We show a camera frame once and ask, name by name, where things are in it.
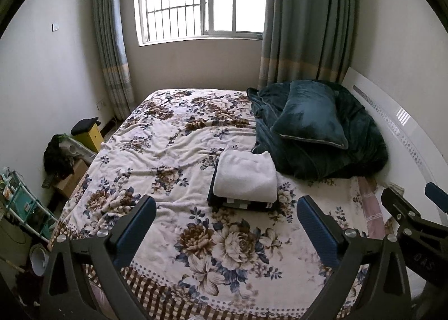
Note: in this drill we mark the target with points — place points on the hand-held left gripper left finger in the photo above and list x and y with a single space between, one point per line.
136 229

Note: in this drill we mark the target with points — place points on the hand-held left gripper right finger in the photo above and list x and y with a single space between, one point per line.
320 232

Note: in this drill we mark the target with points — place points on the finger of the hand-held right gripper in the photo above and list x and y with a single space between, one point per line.
435 195
400 206

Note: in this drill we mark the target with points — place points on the white knit sweater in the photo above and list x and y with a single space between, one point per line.
245 176

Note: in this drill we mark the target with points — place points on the folded dark clothes stack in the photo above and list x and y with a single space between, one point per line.
266 205

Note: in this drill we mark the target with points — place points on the white cloth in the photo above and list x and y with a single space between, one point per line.
393 187

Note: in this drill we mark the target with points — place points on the white headboard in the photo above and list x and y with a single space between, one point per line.
402 138

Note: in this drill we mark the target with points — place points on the dark green quilt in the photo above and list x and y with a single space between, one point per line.
357 145

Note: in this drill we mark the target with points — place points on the cardboard box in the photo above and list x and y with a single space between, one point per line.
71 180

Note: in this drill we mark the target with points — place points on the floral bed blanket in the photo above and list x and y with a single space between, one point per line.
168 138

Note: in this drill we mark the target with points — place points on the white plastic item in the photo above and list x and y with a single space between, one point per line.
78 148

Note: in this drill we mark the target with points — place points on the white bowl on floor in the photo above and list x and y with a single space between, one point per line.
37 260

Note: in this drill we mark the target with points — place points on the yellow stool with black cushion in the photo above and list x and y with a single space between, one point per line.
91 134

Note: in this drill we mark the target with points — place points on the dark cloth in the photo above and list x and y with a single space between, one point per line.
57 159

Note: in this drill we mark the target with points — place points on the green shelf rack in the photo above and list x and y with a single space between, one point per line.
24 204

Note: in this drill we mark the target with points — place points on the dark green pillow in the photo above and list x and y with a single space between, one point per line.
308 117

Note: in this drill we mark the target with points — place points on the narrow grey-green curtain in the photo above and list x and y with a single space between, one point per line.
112 43

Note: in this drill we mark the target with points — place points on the wide grey-green curtain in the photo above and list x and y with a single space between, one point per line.
308 18

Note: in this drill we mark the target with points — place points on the wall outlet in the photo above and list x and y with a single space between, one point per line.
100 104

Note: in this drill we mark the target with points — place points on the white wall plate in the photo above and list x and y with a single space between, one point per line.
55 27

